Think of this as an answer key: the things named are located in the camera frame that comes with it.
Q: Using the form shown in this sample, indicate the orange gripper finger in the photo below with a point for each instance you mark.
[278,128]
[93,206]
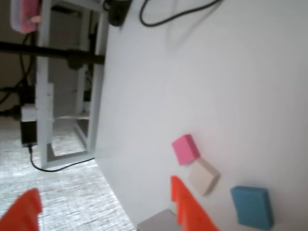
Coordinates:
[190,211]
[19,211]

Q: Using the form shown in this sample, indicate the white cardboard box bin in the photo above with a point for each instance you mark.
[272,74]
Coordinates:
[158,221]

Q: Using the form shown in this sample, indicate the white foam cuboid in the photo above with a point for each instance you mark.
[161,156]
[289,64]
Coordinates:
[203,178]

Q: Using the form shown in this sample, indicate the blue foam cuboid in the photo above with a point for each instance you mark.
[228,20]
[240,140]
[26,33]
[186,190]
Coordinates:
[250,207]

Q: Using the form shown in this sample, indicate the pink foam cuboid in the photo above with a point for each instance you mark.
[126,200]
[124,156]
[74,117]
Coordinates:
[184,150]

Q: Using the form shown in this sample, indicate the beige woven rug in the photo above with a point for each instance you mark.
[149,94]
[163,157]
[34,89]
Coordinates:
[72,197]

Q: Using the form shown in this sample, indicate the black power adapter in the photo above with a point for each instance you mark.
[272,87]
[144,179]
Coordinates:
[29,133]

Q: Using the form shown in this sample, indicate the white power adapter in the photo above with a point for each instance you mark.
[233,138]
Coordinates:
[28,113]

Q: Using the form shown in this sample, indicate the black metal bar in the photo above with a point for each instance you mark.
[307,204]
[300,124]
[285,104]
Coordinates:
[36,51]

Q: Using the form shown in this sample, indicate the clear container with pink content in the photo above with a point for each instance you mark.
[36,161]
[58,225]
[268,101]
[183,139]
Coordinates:
[25,16]

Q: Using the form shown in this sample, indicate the white frame furniture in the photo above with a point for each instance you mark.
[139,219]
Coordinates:
[44,96]

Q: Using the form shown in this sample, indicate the black side camera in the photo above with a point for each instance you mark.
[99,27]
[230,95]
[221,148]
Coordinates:
[118,12]

